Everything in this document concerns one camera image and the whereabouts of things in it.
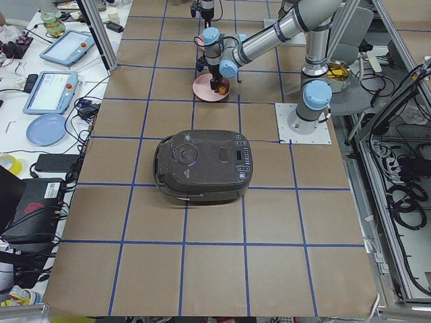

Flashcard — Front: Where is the black computer box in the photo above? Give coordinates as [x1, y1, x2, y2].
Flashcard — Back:
[1, 178, 65, 244]

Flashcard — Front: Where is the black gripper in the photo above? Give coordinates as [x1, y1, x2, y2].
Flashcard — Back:
[208, 65, 222, 92]
[201, 9, 214, 28]

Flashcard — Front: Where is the pink bowl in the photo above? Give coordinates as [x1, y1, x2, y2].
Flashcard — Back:
[197, 34, 205, 51]

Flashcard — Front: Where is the green glass bottle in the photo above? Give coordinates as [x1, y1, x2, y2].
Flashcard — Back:
[40, 11, 65, 38]

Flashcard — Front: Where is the black power adapter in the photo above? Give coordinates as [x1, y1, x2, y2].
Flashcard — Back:
[34, 154, 78, 173]

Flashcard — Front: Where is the pink plate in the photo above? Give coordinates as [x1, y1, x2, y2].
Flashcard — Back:
[193, 73, 230, 102]

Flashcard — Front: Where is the blue teach pendant far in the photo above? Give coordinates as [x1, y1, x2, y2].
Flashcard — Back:
[39, 30, 95, 67]

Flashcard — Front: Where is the blue plate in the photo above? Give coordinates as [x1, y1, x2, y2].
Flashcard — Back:
[26, 113, 66, 147]

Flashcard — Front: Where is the aluminium frame post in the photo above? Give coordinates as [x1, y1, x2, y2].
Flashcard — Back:
[77, 0, 118, 71]

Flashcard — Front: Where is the dark grey rice cooker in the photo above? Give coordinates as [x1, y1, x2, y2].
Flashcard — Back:
[153, 129, 253, 203]

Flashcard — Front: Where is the blue teach pendant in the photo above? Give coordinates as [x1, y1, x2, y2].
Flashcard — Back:
[39, 30, 95, 67]
[23, 71, 78, 115]

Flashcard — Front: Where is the yellow tape roll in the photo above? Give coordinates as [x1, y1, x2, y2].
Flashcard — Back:
[0, 154, 23, 176]

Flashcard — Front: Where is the blue teach pendant near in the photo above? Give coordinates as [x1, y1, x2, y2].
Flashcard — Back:
[23, 71, 78, 115]

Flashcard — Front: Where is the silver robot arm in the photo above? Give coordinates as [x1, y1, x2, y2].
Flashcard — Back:
[201, 1, 358, 94]
[199, 0, 215, 28]

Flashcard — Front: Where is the grey office chair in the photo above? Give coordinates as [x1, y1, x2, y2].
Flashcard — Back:
[330, 7, 374, 116]

